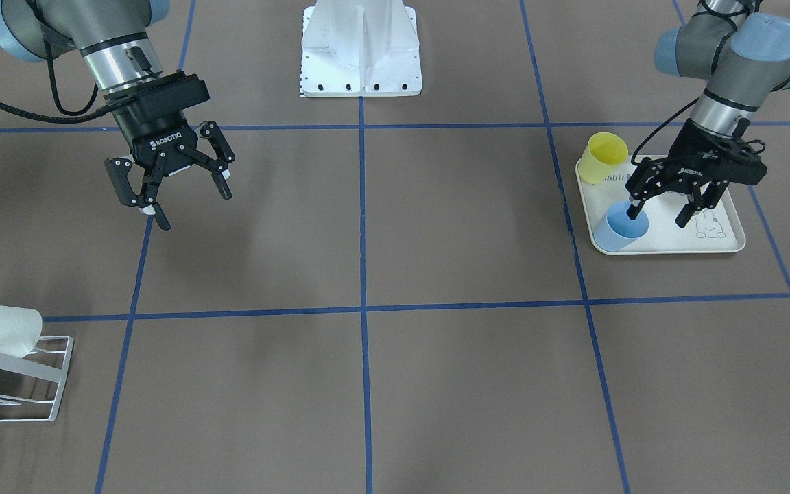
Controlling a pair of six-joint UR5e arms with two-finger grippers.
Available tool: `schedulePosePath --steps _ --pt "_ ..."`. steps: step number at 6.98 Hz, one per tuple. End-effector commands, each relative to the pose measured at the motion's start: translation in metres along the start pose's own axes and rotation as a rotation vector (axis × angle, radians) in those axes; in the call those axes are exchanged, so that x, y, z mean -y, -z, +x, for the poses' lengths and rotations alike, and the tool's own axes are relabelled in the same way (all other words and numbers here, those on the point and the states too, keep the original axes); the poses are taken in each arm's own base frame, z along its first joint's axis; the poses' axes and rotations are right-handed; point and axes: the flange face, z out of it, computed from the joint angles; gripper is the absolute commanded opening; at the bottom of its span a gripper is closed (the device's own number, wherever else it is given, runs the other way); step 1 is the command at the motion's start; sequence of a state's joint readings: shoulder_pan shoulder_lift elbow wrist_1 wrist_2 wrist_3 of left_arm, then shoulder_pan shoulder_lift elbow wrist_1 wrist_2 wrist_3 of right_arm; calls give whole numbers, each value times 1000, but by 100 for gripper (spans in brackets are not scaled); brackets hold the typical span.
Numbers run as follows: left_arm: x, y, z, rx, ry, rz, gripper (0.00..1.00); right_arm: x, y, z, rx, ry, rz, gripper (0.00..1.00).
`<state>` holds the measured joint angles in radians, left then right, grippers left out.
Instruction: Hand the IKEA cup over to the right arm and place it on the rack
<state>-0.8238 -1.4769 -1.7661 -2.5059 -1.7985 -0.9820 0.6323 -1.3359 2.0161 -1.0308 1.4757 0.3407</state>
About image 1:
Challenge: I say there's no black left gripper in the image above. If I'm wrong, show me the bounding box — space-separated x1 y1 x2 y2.
625 118 767 228

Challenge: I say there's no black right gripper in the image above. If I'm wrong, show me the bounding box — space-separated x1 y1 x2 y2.
104 71 235 231

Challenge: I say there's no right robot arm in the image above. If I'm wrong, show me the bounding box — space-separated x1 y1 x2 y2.
0 1 235 229

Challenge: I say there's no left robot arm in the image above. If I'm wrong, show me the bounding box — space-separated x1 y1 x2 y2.
625 1 790 228

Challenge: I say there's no yellow plastic cup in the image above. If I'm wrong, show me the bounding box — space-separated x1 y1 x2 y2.
577 132 628 185

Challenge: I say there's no cream rabbit serving tray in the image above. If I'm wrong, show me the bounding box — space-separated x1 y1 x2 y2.
576 161 746 256

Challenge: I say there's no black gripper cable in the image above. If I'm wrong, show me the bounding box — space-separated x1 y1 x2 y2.
0 0 121 126

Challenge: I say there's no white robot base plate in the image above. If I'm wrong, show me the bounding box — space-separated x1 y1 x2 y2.
299 1 423 98

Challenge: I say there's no white wire cup rack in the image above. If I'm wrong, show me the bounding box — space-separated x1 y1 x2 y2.
0 335 75 424

